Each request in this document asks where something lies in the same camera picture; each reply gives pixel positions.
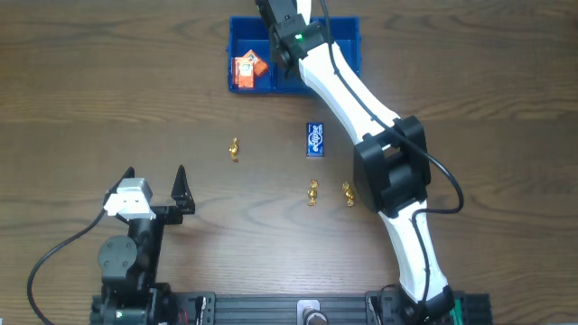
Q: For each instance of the gold wrapped candy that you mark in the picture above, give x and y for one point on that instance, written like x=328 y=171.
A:
x=234 y=150
x=312 y=193
x=348 y=194

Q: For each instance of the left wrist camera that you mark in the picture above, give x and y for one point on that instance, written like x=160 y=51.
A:
x=128 y=198

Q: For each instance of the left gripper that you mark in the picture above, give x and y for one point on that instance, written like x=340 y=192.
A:
x=167 y=215

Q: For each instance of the mounting rail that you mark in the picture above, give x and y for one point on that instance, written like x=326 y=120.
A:
x=262 y=308

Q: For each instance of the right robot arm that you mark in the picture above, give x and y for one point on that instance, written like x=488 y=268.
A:
x=329 y=86

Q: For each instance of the orange candy box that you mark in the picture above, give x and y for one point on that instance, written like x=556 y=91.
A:
x=261 y=67
x=244 y=80

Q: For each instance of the blue candy pack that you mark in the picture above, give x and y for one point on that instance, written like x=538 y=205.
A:
x=314 y=140

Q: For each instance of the blue tray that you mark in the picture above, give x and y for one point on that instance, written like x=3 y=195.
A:
x=253 y=36

